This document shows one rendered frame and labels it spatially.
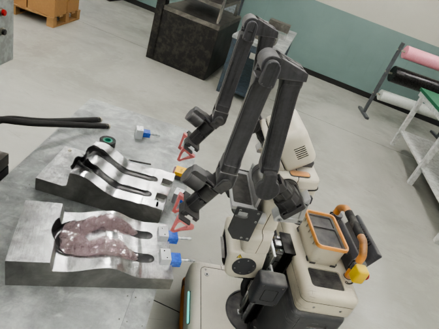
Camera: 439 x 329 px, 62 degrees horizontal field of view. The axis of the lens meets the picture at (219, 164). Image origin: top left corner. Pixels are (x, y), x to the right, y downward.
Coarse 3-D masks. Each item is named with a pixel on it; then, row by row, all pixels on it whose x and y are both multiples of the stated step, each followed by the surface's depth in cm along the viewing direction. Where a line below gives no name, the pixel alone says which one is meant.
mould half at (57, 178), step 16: (96, 144) 158; (64, 160) 154; (96, 160) 149; (128, 160) 164; (48, 176) 143; (64, 176) 146; (80, 176) 139; (96, 176) 143; (112, 176) 150; (128, 176) 155; (160, 176) 160; (48, 192) 144; (64, 192) 143; (80, 192) 142; (96, 192) 142; (112, 192) 144; (128, 192) 146; (160, 192) 152; (112, 208) 145; (128, 208) 145; (144, 208) 144; (160, 208) 144
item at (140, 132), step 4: (136, 128) 198; (140, 128) 196; (136, 132) 196; (140, 132) 195; (144, 132) 197; (148, 132) 198; (136, 136) 196; (140, 136) 197; (144, 136) 198; (148, 136) 198
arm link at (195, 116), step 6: (192, 108) 151; (198, 108) 149; (186, 114) 152; (192, 114) 148; (198, 114) 149; (204, 114) 150; (210, 114) 155; (192, 120) 149; (198, 120) 149; (210, 120) 150; (216, 120) 147; (222, 120) 147; (198, 126) 150; (216, 126) 149
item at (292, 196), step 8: (288, 184) 118; (296, 184) 125; (288, 192) 117; (296, 192) 118; (280, 200) 118; (288, 200) 117; (296, 200) 118; (280, 208) 121; (288, 208) 119; (296, 208) 117; (304, 208) 117; (280, 216) 119; (288, 216) 118
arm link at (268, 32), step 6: (246, 18) 129; (252, 18) 127; (258, 18) 133; (246, 24) 128; (258, 24) 128; (264, 24) 128; (270, 24) 135; (258, 30) 129; (264, 30) 130; (270, 30) 130; (276, 30) 132; (258, 36) 136; (264, 36) 131; (270, 36) 131; (276, 36) 131; (258, 42) 135; (264, 42) 133; (270, 42) 133; (258, 48) 135; (252, 72) 141; (258, 120) 148; (258, 126) 149
